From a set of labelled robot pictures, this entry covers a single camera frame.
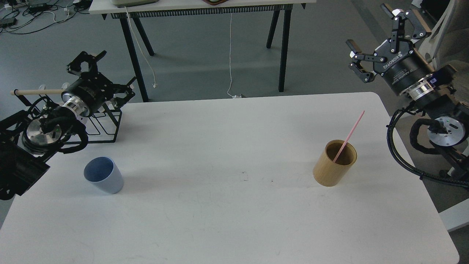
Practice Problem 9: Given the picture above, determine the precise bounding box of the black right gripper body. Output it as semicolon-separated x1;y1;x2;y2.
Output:
372;38;435;100

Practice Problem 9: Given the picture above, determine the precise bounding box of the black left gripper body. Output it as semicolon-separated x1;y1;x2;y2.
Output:
61;73;114;117

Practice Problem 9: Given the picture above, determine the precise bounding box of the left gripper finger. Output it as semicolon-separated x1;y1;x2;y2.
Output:
109;76;136;110
67;51;107;80

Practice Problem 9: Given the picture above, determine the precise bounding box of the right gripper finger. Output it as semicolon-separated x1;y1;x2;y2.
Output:
346;40;387;83
380;3;432;52

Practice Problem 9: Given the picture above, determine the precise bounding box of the pink chopstick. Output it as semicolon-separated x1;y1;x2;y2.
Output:
333;110;365;163

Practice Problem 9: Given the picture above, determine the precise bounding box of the light blue cup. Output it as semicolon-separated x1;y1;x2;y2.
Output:
83;157;124;194

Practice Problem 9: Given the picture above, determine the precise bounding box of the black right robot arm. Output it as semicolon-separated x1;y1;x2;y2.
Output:
346;3;468;189

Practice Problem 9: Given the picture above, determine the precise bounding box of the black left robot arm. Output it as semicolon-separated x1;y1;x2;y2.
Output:
0;51;136;200

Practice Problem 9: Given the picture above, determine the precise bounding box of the wooden rack rod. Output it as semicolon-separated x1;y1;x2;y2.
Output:
10;89;65;96

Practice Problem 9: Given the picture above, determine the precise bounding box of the white office chair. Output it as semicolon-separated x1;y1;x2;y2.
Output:
418;0;469;77

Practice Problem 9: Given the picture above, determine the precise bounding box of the white background table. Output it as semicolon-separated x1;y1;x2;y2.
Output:
89;0;317;103

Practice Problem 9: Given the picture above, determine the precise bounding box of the bamboo cylinder holder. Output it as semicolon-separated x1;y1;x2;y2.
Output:
312;140;357;187

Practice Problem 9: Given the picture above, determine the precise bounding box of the black wire cup rack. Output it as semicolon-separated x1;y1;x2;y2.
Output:
15;82;122;143

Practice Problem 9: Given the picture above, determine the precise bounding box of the white hanging cable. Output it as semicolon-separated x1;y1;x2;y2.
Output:
124;7;159;89
226;13;243;99

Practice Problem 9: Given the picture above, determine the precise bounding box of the floor cables bundle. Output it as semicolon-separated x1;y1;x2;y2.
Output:
0;0;92;35

